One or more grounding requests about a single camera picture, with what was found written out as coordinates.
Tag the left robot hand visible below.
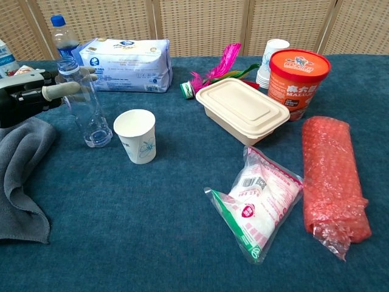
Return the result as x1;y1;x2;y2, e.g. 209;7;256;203
0;68;98;128

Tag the clear plastic bottle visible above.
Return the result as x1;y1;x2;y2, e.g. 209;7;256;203
57;55;114;148

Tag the blue-capped dark soda bottle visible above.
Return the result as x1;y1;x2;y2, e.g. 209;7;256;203
50;14;81;66

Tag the single flower-print paper cup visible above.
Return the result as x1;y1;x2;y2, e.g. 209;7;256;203
113;109;157;165

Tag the beige lidded lunch box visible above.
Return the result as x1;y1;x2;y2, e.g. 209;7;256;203
195;77;291;147

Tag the white snack bag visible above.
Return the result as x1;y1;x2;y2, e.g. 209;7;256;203
13;65;34;77

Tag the grey towel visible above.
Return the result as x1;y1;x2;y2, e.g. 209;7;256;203
0;117;58;245

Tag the white blue tissue pack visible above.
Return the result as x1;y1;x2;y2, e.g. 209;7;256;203
78;38;173;94

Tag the blue felt table cover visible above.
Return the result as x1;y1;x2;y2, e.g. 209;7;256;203
0;54;389;292

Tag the woven bamboo folding screen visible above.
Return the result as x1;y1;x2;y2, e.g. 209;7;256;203
0;0;389;61

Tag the pink feather shuttlecock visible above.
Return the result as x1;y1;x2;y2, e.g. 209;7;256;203
179;42;261;100

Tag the stack of paper cups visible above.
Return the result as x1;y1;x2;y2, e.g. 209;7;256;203
255;38;291;89

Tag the clear zip bag of sugar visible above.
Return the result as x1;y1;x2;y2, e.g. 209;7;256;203
203;145;305;265

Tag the orange instant noodle tub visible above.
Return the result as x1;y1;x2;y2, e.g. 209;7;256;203
267;49;331;122

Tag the red bubble wrap roll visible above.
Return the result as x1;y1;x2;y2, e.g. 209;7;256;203
301;116;373;262

